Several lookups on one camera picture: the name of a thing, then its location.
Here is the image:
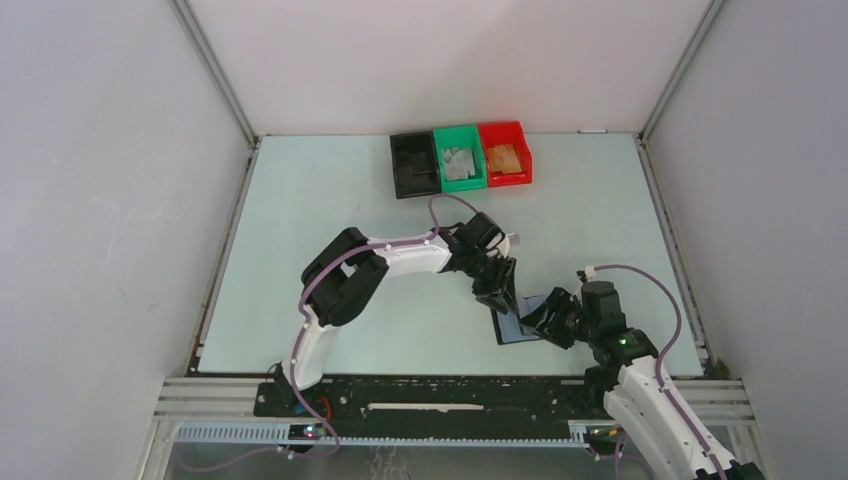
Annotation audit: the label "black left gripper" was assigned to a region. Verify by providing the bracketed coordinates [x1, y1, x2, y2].
[462, 248, 518, 316]

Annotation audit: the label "black storage bin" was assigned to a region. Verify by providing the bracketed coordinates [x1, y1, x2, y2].
[389, 130, 442, 199]

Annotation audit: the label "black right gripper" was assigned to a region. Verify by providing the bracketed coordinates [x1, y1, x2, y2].
[518, 287, 597, 351]

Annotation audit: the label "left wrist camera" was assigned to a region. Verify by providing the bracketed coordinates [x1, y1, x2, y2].
[457, 212, 517, 256]

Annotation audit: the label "green storage bin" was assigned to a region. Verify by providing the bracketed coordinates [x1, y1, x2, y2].
[433, 125, 487, 193]

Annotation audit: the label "orange cards in red bin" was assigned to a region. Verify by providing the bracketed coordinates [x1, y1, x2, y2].
[487, 144, 523, 175]

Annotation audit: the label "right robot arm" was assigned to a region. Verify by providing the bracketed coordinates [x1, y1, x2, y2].
[520, 281, 764, 479]

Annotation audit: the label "aluminium frame rail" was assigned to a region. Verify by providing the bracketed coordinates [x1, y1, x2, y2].
[153, 376, 757, 449]

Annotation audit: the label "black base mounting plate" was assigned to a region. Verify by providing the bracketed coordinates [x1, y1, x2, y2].
[253, 374, 611, 441]

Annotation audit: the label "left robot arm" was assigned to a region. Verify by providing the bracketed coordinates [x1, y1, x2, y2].
[277, 225, 518, 417]

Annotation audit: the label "red storage bin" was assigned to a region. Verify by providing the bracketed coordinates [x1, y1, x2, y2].
[477, 121, 533, 188]

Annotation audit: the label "black leather card holder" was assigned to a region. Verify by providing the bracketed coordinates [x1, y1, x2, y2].
[490, 295, 546, 346]

